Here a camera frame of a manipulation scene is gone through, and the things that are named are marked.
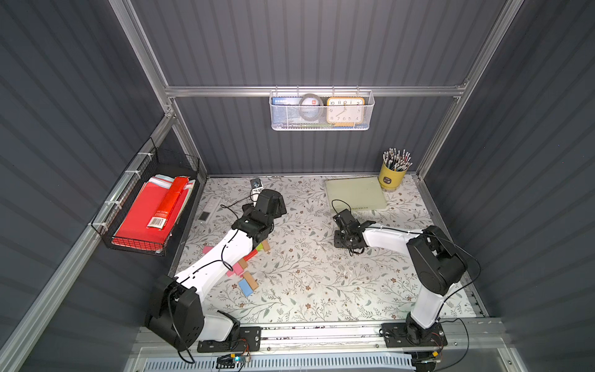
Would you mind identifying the green circuit board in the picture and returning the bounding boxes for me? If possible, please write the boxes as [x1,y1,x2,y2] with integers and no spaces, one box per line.
[215,353,251,371]

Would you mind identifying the blue block front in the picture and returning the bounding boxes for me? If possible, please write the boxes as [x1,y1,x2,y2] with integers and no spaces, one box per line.
[238,279,253,297]

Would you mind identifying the white wire wall basket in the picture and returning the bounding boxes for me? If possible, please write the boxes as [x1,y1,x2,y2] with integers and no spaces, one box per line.
[269,88,375,131]

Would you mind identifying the black wire side basket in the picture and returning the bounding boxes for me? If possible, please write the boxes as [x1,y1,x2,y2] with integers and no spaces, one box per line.
[91,140,201,256]

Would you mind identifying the tan block middle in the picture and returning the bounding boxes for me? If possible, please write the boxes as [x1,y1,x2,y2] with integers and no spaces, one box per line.
[238,258,248,270]

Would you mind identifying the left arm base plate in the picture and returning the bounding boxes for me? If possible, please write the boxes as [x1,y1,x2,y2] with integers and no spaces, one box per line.
[197,326,262,353]

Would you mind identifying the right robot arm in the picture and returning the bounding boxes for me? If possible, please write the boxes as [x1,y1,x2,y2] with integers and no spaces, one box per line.
[333,209,481,331]

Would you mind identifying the yellow square clock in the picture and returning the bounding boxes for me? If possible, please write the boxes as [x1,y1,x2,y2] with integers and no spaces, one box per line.
[326,97,366,126]

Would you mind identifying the grey tape roll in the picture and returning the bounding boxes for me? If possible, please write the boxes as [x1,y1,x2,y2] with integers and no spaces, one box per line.
[298,93,323,123]

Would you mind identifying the red long box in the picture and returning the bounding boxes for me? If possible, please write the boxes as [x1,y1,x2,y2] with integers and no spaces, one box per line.
[147,177,189,229]

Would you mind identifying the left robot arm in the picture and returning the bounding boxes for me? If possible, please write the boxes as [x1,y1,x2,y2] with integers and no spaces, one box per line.
[145,188,287,352]

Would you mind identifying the red block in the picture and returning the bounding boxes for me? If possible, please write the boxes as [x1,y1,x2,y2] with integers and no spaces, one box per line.
[243,250,258,261]

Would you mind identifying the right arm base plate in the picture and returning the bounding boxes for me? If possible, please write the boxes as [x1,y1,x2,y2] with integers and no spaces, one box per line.
[379,322,448,349]

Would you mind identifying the red folder stack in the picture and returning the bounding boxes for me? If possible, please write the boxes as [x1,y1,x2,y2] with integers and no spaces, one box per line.
[112,175,195,254]

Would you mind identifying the pale green workspace book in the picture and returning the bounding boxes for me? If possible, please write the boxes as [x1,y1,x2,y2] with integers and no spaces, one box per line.
[325,177,387,213]

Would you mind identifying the tan block front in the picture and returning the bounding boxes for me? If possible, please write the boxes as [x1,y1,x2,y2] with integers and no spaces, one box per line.
[243,271,259,291]

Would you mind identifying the yellow pen cup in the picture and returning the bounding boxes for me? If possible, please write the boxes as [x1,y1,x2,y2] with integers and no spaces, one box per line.
[378,148,412,191]

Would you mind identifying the white remote control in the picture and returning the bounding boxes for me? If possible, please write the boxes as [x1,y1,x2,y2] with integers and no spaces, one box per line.
[198,196,222,225]

